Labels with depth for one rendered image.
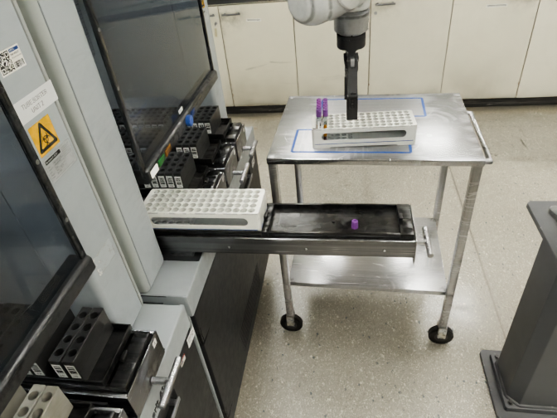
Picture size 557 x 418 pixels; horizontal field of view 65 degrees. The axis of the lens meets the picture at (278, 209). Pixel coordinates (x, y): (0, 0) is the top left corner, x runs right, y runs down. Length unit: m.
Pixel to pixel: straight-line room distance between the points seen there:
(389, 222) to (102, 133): 0.65
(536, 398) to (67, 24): 1.61
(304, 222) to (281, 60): 2.36
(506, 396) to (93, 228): 1.40
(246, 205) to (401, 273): 0.81
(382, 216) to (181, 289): 0.50
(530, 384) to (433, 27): 2.32
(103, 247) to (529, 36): 3.04
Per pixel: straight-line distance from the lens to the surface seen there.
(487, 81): 3.47
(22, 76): 0.73
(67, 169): 0.78
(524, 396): 1.69
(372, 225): 1.04
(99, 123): 0.87
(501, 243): 2.31
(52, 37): 0.79
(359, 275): 1.64
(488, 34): 3.35
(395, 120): 1.32
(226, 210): 1.02
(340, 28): 1.19
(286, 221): 1.05
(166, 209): 1.07
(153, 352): 0.89
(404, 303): 1.94
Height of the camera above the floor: 1.47
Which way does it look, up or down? 37 degrees down
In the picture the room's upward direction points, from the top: 7 degrees counter-clockwise
